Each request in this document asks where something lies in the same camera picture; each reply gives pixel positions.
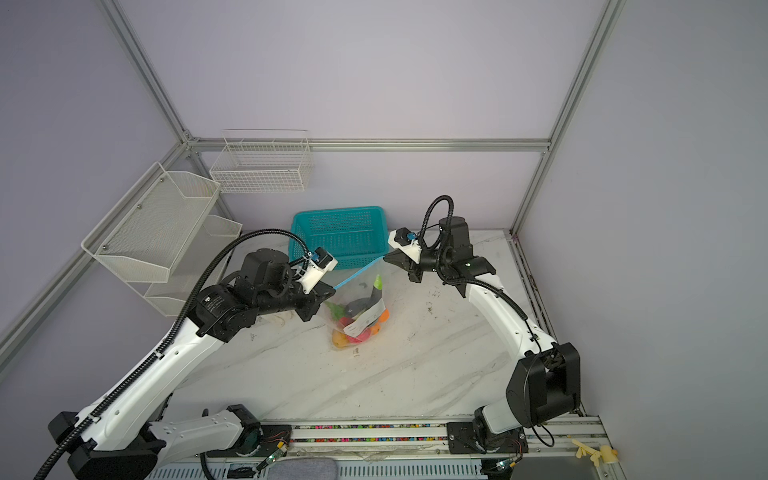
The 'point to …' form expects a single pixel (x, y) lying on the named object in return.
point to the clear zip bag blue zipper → (359, 308)
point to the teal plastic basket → (350, 236)
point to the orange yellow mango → (339, 339)
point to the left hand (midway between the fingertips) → (327, 291)
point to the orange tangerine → (383, 318)
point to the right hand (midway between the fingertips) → (387, 253)
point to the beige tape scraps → (605, 453)
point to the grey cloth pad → (302, 469)
